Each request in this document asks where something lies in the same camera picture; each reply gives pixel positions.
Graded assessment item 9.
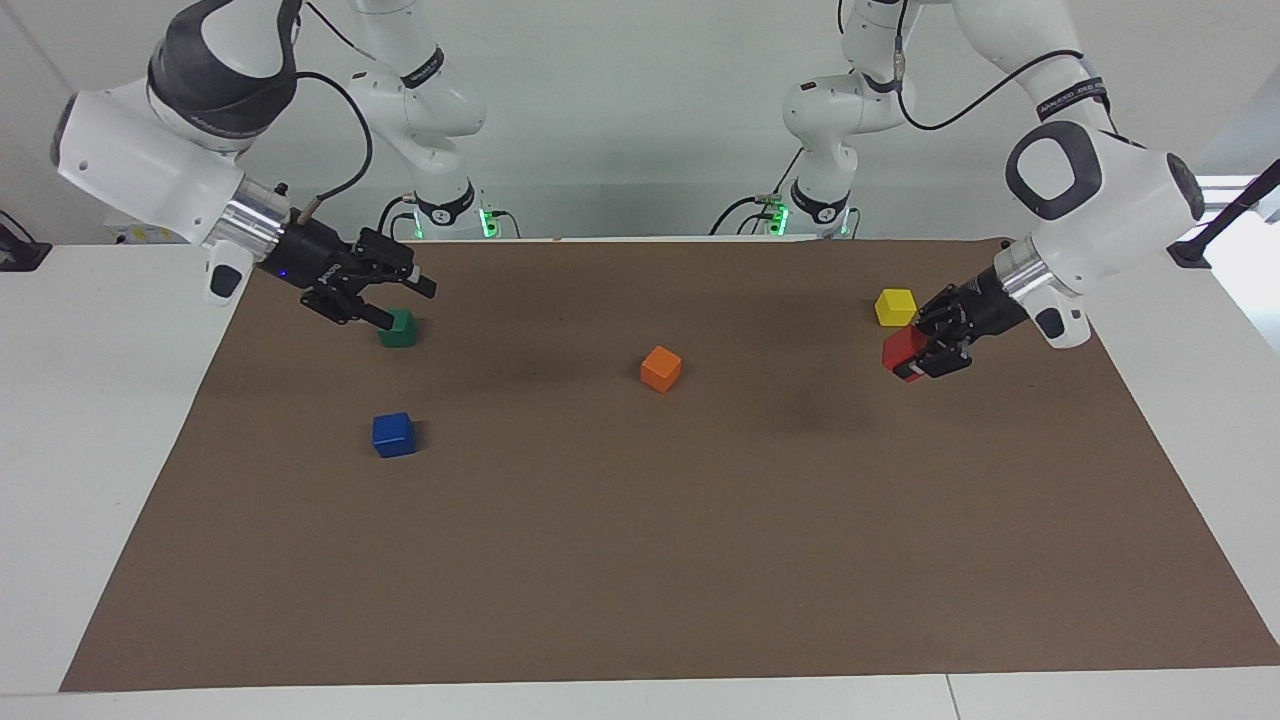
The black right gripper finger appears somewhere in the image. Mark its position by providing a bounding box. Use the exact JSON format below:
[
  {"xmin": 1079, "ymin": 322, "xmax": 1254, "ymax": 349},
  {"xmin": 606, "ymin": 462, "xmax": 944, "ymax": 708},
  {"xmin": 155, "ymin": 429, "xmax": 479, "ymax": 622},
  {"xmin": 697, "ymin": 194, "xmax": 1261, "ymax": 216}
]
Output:
[
  {"xmin": 355, "ymin": 228, "xmax": 438, "ymax": 299},
  {"xmin": 303, "ymin": 290, "xmax": 396, "ymax": 331}
]

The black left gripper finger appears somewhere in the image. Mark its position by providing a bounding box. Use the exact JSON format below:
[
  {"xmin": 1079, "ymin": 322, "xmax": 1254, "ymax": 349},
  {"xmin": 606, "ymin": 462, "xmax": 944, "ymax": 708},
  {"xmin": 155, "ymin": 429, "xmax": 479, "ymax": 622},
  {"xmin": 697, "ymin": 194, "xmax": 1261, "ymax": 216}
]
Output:
[
  {"xmin": 917, "ymin": 285, "xmax": 966, "ymax": 331},
  {"xmin": 905, "ymin": 335, "xmax": 973, "ymax": 382}
]

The red cube block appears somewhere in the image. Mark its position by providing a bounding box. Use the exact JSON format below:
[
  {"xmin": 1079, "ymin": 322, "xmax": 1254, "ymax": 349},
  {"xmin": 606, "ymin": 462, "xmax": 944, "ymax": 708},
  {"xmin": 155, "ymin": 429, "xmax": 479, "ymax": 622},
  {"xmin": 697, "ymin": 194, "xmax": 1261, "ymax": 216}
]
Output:
[{"xmin": 882, "ymin": 326, "xmax": 931, "ymax": 383}]

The blue cube block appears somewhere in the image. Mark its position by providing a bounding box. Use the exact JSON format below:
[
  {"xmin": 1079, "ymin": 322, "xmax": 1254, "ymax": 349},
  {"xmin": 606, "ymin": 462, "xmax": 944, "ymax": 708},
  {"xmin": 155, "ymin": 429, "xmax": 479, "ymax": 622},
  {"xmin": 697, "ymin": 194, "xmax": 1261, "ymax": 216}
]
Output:
[{"xmin": 372, "ymin": 412, "xmax": 417, "ymax": 459}]

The orange cube block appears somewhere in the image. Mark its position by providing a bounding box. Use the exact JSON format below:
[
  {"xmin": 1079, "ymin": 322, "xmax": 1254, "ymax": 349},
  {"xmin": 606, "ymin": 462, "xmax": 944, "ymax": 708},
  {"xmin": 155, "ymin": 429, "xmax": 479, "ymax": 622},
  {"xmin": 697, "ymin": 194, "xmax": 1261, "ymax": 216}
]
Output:
[{"xmin": 640, "ymin": 345, "xmax": 683, "ymax": 393}]

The black slanted stand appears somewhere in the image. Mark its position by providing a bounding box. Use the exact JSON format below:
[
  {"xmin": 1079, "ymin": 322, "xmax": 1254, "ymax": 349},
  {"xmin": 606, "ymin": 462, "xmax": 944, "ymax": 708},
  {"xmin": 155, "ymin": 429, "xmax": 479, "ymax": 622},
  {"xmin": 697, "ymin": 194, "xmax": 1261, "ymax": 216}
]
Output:
[{"xmin": 1165, "ymin": 160, "xmax": 1280, "ymax": 269}]

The small black table clamp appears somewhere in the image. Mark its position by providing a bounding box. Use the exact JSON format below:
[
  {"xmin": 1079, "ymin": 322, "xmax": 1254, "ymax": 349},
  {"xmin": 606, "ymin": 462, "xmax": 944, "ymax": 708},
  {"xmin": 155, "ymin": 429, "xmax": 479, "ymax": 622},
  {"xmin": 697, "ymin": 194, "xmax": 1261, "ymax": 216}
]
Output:
[{"xmin": 0, "ymin": 210, "xmax": 51, "ymax": 273}]

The brown table mat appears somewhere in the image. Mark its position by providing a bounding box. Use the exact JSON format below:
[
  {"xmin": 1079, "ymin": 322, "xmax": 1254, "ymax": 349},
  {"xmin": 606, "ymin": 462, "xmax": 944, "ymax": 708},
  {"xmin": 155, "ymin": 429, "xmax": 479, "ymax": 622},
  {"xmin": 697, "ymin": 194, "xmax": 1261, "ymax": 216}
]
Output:
[{"xmin": 60, "ymin": 238, "xmax": 1280, "ymax": 693}]

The black right base cable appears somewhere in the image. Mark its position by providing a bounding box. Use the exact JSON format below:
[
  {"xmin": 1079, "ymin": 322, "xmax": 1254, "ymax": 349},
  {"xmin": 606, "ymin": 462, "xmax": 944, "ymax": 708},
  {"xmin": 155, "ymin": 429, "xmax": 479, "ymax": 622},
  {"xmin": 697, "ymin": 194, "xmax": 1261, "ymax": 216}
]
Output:
[{"xmin": 376, "ymin": 195, "xmax": 421, "ymax": 241}]

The black base cable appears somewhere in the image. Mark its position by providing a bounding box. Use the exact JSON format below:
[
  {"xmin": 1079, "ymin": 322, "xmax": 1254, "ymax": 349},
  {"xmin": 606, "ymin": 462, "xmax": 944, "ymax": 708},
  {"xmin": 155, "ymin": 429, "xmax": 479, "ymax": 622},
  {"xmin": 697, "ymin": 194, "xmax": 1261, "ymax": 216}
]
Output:
[
  {"xmin": 710, "ymin": 148, "xmax": 806, "ymax": 237},
  {"xmin": 376, "ymin": 195, "xmax": 421, "ymax": 241}
]

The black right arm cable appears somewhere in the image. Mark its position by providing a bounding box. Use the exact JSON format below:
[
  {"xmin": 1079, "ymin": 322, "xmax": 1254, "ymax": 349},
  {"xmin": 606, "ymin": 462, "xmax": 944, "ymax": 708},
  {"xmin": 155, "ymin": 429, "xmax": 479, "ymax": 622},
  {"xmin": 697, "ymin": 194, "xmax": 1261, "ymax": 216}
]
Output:
[{"xmin": 290, "ymin": 70, "xmax": 375, "ymax": 223}]

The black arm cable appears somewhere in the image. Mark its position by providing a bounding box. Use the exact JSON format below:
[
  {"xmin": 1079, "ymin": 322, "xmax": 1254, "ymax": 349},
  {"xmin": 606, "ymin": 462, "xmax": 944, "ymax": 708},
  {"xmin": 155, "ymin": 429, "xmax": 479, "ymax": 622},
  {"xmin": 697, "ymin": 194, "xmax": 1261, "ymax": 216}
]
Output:
[
  {"xmin": 895, "ymin": 0, "xmax": 1086, "ymax": 132},
  {"xmin": 290, "ymin": 70, "xmax": 375, "ymax": 223}
]

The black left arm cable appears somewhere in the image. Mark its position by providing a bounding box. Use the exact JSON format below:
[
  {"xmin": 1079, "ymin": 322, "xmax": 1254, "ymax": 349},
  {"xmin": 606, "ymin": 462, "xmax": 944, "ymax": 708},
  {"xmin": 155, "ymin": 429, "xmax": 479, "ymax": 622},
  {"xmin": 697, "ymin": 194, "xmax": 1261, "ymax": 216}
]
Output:
[{"xmin": 895, "ymin": 0, "xmax": 1086, "ymax": 132}]

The black left base cable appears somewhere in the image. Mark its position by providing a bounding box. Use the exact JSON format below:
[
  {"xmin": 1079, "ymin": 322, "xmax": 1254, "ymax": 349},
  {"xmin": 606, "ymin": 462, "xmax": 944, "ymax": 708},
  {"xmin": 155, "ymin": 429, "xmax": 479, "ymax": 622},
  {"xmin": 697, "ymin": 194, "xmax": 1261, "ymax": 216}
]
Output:
[{"xmin": 710, "ymin": 148, "xmax": 806, "ymax": 237}]

